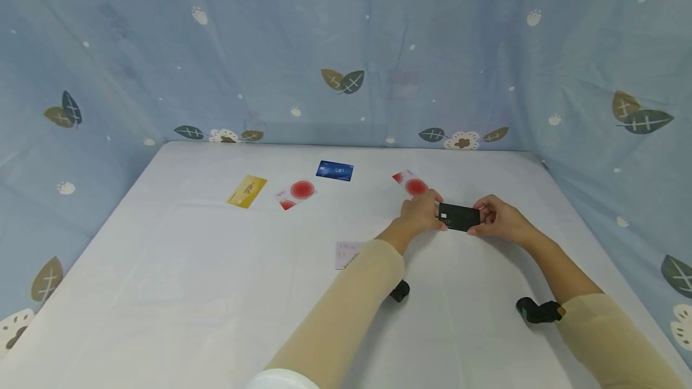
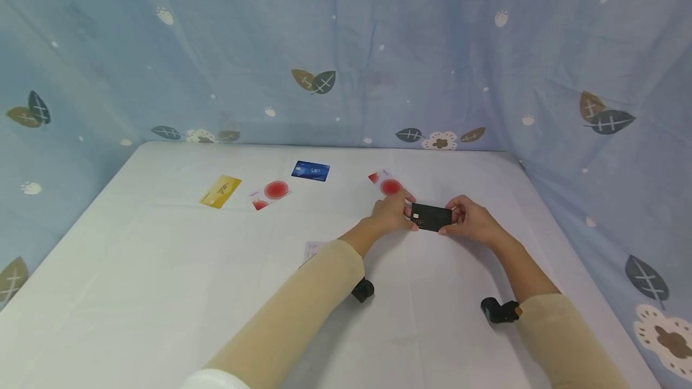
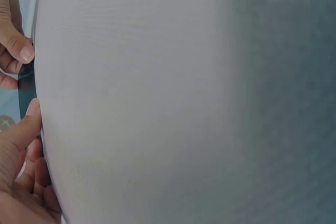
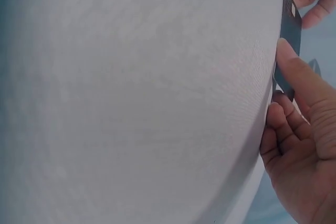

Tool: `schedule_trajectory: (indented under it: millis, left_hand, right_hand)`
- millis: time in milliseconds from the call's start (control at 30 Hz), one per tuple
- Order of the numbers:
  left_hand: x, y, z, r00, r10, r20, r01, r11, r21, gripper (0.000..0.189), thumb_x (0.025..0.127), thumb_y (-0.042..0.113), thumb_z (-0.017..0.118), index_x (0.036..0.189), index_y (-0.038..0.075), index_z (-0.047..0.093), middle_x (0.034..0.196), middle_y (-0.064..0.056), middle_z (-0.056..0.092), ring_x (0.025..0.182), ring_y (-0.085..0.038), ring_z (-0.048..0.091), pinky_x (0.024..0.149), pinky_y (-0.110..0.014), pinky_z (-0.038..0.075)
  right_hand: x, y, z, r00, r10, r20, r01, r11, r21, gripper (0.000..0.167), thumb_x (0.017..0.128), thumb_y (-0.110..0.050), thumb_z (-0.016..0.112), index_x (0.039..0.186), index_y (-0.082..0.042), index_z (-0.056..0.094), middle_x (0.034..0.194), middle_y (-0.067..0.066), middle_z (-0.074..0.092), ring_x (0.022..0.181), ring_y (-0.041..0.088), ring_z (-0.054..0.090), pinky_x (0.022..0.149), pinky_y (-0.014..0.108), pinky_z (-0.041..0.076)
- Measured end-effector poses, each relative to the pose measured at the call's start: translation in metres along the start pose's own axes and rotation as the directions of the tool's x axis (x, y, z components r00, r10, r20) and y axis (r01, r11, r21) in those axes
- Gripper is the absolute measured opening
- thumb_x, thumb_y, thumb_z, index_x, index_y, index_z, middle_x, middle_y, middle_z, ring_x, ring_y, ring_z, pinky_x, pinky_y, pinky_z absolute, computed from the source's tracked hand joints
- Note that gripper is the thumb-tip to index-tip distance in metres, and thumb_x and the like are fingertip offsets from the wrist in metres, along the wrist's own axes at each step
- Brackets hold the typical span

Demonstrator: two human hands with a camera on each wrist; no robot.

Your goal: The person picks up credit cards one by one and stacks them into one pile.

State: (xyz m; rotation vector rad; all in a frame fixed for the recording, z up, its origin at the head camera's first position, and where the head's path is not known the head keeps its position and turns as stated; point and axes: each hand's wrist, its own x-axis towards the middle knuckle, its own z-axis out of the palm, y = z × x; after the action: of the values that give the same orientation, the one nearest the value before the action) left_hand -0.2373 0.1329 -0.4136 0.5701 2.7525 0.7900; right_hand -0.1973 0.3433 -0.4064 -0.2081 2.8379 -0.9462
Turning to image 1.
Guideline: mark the person's left hand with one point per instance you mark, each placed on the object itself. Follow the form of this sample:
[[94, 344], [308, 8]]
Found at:
[[420, 215]]

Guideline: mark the person's right hand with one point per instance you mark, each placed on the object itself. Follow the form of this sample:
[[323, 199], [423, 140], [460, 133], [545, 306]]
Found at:
[[505, 221]]

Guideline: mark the person's left thumb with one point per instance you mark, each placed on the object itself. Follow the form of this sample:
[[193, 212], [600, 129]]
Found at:
[[439, 224]]

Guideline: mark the person's left fingers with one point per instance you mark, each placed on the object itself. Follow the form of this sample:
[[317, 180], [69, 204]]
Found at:
[[434, 196]]

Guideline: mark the person's right thumb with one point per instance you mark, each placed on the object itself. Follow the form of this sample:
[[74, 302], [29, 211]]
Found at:
[[477, 230]]

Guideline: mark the person's right fingers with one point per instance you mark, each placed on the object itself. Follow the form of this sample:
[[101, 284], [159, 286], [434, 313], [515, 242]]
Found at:
[[485, 204]]

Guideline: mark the black card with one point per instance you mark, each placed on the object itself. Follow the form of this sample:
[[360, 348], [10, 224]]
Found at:
[[459, 217]]

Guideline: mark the person's left forearm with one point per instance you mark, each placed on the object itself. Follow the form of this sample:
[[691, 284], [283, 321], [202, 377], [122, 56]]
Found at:
[[351, 305]]

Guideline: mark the person's right forearm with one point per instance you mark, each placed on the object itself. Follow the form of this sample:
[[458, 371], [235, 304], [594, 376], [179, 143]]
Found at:
[[589, 311]]

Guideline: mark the white card with red circle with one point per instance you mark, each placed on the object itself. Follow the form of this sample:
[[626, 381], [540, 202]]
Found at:
[[296, 194], [412, 182]]

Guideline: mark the black wrist band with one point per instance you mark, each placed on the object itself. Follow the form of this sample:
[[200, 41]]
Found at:
[[538, 311], [400, 291]]

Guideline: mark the pale pink card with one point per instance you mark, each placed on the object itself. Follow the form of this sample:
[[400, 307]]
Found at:
[[346, 253]]

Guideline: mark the blue card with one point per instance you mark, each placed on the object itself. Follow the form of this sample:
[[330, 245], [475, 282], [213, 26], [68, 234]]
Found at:
[[334, 171]]

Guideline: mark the yellow card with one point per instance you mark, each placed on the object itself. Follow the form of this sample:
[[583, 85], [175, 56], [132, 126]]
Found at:
[[246, 191]]

